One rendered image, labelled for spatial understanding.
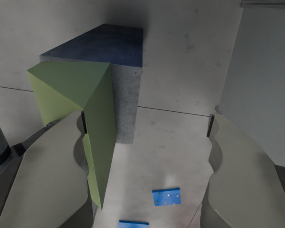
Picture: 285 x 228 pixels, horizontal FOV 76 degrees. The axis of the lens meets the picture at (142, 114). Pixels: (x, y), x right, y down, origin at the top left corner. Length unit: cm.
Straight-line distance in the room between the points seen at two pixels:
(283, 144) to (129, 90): 84
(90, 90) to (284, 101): 97
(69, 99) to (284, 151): 103
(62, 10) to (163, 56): 83
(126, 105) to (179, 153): 160
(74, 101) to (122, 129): 35
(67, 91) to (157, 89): 134
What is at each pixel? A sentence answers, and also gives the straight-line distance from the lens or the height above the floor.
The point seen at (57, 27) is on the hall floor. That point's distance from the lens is 168.
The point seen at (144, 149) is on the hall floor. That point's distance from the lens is 206.
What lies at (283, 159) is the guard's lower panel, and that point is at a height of 87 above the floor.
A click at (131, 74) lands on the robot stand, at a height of 100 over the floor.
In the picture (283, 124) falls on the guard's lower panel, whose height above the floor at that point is 78.
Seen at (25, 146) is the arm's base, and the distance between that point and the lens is 42.
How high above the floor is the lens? 154
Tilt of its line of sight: 59 degrees down
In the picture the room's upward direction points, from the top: 180 degrees counter-clockwise
